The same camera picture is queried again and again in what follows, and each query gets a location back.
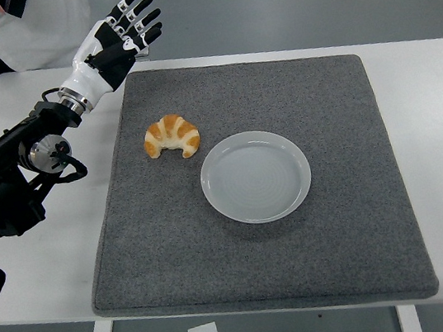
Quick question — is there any grey felt mat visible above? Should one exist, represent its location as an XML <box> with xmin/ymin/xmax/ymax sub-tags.
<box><xmin>57</xmin><ymin>31</ymin><xmax>441</xmax><ymax>332</ymax></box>

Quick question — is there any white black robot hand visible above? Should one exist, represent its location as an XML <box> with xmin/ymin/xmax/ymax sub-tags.
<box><xmin>44</xmin><ymin>0</ymin><xmax>175</xmax><ymax>115</ymax></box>

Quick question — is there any round pale grey plate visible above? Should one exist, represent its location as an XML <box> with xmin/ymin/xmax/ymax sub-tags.
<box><xmin>193</xmin><ymin>122</ymin><xmax>318</xmax><ymax>231</ymax></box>

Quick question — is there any golden croissant bread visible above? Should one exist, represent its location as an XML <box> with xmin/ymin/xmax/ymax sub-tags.
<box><xmin>139</xmin><ymin>110</ymin><xmax>204</xmax><ymax>164</ymax></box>

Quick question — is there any person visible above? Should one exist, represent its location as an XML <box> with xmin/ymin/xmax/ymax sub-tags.
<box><xmin>0</xmin><ymin>0</ymin><xmax>107</xmax><ymax>121</ymax></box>

